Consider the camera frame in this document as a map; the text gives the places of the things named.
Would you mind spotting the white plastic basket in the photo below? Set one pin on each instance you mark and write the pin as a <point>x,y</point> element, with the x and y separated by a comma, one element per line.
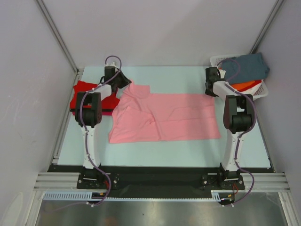
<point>261,92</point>

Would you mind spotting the right aluminium corner post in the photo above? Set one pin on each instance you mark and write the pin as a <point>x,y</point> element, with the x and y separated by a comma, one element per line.
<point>267,25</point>

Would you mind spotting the aluminium corner post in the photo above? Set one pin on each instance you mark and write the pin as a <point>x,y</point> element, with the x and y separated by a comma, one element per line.
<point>54,30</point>
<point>267,25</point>

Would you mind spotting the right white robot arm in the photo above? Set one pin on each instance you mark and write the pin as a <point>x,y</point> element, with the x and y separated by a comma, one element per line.
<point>239,118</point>

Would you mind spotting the red t shirt in basket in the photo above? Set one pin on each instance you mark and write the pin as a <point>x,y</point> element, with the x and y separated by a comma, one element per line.
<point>254,85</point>

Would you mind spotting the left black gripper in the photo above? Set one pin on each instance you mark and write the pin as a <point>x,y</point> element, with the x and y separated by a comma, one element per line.
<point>125,81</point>

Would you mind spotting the left aluminium corner post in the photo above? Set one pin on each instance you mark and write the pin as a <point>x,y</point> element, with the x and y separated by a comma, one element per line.
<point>54,30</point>

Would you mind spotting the folded magenta t shirt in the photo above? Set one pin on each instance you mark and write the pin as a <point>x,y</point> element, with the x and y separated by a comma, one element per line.
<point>109,113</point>

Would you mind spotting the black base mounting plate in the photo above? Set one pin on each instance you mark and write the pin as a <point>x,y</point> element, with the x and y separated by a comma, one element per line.
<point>162,181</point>

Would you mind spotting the white slotted cable duct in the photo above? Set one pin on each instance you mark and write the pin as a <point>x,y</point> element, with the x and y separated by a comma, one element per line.
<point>97,197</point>

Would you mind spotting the folded red t shirt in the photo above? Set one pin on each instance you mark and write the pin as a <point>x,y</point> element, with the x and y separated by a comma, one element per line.
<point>107,103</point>

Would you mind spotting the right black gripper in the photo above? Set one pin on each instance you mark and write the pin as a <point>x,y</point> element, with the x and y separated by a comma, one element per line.
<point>209,84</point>

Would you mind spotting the pink t shirt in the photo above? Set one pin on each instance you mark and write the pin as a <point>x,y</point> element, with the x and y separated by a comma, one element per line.
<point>142,116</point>

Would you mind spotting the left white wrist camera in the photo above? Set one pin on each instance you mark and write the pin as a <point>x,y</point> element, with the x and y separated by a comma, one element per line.
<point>113,64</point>

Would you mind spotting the grey blue t shirt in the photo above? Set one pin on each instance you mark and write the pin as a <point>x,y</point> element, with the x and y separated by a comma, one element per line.
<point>245,68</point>

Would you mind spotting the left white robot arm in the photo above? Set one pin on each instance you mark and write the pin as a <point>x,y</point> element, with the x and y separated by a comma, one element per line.
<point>87,109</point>

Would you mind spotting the aluminium front frame rail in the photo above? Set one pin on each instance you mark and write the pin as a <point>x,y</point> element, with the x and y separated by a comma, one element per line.
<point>67,181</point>

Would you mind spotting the white t shirt in basket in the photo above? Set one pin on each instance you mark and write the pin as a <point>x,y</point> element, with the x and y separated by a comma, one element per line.
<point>252,90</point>

